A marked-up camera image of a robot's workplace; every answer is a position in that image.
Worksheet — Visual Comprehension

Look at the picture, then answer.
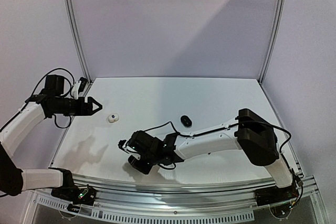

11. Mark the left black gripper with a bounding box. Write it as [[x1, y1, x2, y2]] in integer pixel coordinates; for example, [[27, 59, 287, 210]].
[[52, 95, 102, 115]]

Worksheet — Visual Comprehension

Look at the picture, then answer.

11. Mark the white earbud charging case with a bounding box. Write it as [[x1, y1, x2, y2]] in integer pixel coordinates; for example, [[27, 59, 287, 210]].
[[107, 113, 120, 123]]

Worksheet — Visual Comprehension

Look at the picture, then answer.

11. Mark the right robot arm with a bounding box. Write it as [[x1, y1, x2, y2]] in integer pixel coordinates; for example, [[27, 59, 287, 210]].
[[118, 109, 294, 201]]

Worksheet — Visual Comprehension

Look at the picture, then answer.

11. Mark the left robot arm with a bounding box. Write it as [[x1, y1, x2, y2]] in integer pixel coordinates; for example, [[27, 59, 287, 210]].
[[1, 72, 103, 200]]

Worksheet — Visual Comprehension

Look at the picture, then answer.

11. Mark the black oval charging case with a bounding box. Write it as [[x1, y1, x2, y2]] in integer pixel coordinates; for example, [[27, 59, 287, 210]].
[[180, 115, 192, 128]]

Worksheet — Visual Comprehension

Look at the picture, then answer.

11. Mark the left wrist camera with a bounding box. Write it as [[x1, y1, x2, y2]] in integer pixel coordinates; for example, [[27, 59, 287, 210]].
[[70, 77, 88, 100]]

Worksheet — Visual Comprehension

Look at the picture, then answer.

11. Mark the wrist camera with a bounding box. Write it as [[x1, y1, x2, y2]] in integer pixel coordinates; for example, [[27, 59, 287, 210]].
[[118, 140, 137, 154], [70, 77, 88, 100]]

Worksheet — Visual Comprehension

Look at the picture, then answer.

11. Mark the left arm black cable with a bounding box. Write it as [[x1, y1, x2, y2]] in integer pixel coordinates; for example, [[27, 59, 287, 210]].
[[26, 68, 76, 104]]

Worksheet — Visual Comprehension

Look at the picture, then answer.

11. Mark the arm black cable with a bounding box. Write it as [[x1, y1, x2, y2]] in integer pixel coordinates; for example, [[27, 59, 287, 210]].
[[141, 121, 305, 183], [26, 68, 76, 104]]

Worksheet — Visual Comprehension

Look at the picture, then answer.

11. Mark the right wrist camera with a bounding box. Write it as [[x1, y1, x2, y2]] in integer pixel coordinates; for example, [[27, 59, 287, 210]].
[[118, 140, 137, 154]]

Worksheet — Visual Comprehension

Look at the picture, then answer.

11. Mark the aluminium front rail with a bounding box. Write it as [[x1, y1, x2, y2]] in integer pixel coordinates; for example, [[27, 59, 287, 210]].
[[30, 174, 320, 209]]

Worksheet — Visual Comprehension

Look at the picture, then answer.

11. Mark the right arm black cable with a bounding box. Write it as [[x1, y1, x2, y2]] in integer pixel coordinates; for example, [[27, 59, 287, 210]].
[[141, 121, 305, 183]]

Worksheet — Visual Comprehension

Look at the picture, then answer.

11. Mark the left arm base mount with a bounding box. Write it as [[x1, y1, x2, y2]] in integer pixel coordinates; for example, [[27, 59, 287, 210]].
[[51, 185, 98, 206]]

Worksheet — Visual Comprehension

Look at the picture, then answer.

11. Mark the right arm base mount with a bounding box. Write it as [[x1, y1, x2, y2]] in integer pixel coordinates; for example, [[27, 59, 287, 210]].
[[254, 186, 299, 207]]

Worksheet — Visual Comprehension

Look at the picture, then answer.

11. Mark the left aluminium frame post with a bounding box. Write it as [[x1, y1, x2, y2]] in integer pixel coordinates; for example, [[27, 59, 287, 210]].
[[64, 0, 93, 83]]

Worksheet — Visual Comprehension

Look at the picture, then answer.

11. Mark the aluminium frame post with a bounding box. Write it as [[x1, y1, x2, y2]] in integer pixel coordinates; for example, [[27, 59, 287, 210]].
[[64, 0, 93, 83], [257, 0, 285, 86]]

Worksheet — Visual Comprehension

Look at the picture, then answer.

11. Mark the right aluminium frame post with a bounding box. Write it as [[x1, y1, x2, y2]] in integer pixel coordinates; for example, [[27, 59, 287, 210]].
[[257, 0, 285, 86]]

